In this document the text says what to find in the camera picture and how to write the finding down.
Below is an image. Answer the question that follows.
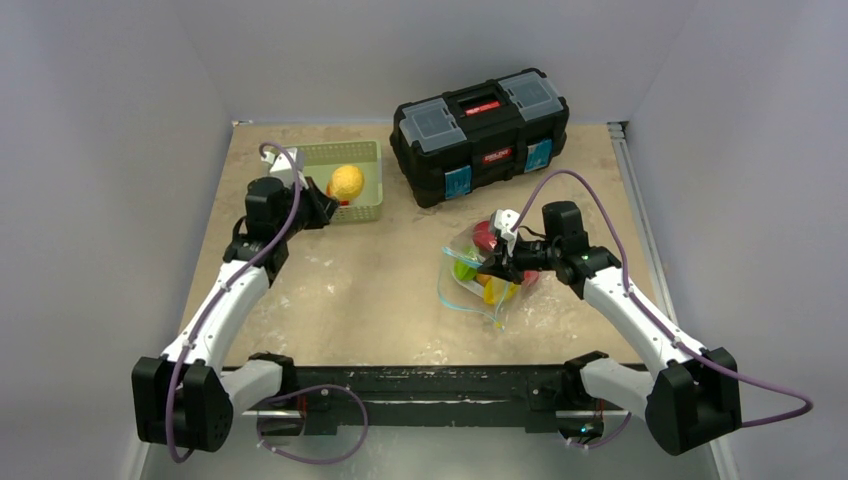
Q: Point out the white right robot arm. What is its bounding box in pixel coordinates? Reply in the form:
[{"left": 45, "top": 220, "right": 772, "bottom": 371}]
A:
[{"left": 481, "top": 201, "right": 742, "bottom": 455}]

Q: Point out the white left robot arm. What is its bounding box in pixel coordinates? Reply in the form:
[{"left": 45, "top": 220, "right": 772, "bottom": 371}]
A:
[{"left": 131, "top": 174, "right": 339, "bottom": 452}]

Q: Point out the clear zip top bag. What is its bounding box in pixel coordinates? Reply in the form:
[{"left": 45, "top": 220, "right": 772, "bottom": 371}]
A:
[{"left": 436, "top": 221, "right": 537, "bottom": 331}]

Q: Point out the green perforated plastic basket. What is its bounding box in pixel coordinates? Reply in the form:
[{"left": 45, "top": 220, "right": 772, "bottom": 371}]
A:
[{"left": 286, "top": 140, "right": 383, "bottom": 225}]

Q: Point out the black plastic toolbox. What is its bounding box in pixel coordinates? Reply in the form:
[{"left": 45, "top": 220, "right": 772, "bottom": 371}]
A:
[{"left": 389, "top": 68, "right": 570, "bottom": 208}]

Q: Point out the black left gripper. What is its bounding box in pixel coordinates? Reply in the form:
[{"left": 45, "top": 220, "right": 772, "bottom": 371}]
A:
[{"left": 276, "top": 176, "right": 338, "bottom": 240}]

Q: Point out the yellow fake pear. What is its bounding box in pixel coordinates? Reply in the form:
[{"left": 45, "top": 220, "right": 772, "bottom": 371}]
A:
[{"left": 327, "top": 165, "right": 365, "bottom": 201}]

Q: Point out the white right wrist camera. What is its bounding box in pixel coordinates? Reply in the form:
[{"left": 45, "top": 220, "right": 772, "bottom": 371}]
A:
[{"left": 489, "top": 209, "right": 520, "bottom": 243}]

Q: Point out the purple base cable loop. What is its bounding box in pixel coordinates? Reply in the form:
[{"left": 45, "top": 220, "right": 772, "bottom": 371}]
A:
[{"left": 256, "top": 384, "right": 370, "bottom": 467}]

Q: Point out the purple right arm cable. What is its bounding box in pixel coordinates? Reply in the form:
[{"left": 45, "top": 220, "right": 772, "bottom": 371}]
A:
[{"left": 511, "top": 169, "right": 815, "bottom": 429}]

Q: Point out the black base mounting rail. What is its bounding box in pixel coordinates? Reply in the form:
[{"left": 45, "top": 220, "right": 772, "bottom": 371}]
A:
[{"left": 248, "top": 364, "right": 625, "bottom": 439}]

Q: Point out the red fake tomato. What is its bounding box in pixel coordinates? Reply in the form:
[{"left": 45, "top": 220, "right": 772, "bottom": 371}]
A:
[{"left": 521, "top": 271, "right": 541, "bottom": 289}]

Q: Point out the red fake apple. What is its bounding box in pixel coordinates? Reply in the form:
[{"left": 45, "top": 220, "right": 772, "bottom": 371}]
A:
[{"left": 471, "top": 220, "right": 497, "bottom": 253}]

